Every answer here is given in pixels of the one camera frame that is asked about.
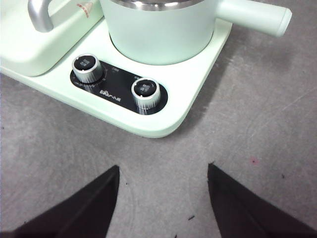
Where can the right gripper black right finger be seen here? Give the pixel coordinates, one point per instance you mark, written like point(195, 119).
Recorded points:
point(242, 213)

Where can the silver control knob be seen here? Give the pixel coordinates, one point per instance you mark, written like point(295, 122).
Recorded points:
point(85, 65)
point(145, 90)

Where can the red white warning sticker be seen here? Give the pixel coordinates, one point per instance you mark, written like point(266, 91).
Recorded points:
point(85, 10)

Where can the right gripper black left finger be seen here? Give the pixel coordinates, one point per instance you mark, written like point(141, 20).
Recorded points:
point(79, 213)

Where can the mint green breakfast maker base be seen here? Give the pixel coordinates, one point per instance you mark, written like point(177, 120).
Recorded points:
point(173, 116)

